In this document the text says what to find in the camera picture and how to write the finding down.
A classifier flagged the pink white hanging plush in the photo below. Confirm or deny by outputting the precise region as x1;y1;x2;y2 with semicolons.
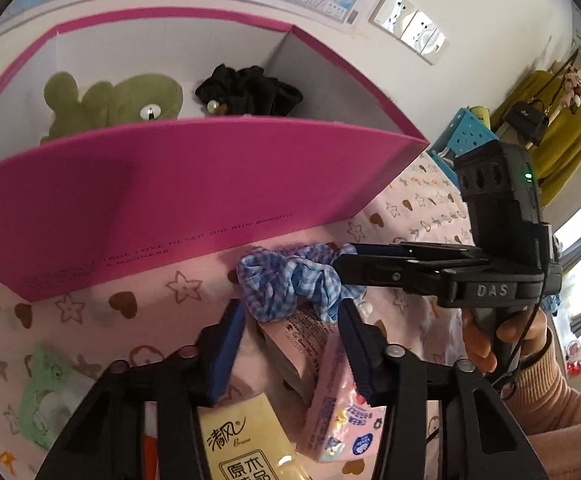
561;67;581;113

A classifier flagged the pink floral tissue pack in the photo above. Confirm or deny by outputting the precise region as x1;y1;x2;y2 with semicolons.
258;305;389;463

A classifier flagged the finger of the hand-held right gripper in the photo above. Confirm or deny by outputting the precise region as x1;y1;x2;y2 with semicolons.
343;241;494;271
331;251;464;307

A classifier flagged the black handbag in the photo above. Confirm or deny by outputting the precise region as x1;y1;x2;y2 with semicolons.
507;100;551;147

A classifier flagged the white packet red label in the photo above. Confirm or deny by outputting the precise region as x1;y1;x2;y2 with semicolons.
140;427;161;480

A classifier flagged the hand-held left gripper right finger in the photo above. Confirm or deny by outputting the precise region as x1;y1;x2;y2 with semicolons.
338;302;539;480

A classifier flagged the black scrunchie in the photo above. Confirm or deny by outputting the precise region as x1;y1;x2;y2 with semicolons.
194;64;304;118

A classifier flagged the white wall socket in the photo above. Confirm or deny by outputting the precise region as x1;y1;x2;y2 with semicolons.
369;0;409;38

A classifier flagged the yellow coat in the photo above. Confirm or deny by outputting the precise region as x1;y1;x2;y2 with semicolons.
491;70;581;208

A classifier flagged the pink cardboard box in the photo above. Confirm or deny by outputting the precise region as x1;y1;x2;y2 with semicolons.
0;7;431;303

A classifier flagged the person's right hand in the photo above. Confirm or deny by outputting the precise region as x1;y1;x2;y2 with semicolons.
461;302;554;376

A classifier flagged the blue plastic perforated rack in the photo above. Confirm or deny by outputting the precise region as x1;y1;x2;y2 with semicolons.
428;106;501;193

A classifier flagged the white wall switch panel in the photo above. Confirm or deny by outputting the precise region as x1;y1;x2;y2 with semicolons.
401;10;449;66

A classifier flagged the person's right forearm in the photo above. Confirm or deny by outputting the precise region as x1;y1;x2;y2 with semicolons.
485;327;581;480

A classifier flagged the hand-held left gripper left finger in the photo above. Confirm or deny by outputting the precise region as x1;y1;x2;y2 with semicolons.
35;297;246;480

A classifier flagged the pink patterned tablecloth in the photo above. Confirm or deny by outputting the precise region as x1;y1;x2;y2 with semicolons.
0;147;546;480

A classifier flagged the blue checked scrunchie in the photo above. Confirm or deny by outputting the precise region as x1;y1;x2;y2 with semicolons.
236;242;359;323

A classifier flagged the green frog plush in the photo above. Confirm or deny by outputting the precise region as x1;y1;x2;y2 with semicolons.
40;72;184;143

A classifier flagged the yellow tissue pack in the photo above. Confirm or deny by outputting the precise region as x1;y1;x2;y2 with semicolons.
198;392;311;480

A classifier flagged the green printed packet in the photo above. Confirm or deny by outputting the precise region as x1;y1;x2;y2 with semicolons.
20;342;96;451

